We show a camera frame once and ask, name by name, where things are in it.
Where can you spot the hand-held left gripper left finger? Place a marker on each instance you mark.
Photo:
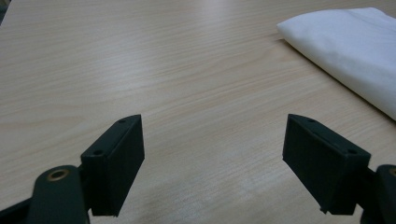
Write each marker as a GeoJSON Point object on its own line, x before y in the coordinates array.
{"type": "Point", "coordinates": [115, 165]}

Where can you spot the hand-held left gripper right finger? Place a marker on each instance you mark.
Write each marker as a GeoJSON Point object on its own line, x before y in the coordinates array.
{"type": "Point", "coordinates": [327, 165]}

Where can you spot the white garment with black trim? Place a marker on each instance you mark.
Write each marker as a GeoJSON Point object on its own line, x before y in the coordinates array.
{"type": "Point", "coordinates": [351, 46]}

